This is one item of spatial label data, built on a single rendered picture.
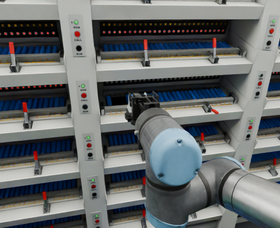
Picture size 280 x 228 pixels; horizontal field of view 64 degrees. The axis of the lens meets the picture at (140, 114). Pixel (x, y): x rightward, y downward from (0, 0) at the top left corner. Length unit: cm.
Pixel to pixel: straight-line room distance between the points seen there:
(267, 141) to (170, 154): 92
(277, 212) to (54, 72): 69
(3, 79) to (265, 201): 77
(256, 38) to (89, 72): 63
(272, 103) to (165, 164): 85
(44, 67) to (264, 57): 82
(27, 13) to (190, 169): 63
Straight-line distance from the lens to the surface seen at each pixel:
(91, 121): 84
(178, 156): 38
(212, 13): 88
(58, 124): 88
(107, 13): 78
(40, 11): 78
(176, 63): 86
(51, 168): 99
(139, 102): 58
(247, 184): 48
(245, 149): 116
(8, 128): 92
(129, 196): 111
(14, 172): 103
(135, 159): 98
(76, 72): 79
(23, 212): 115
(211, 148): 110
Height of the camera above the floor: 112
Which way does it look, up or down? 24 degrees down
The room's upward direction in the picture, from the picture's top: straight up
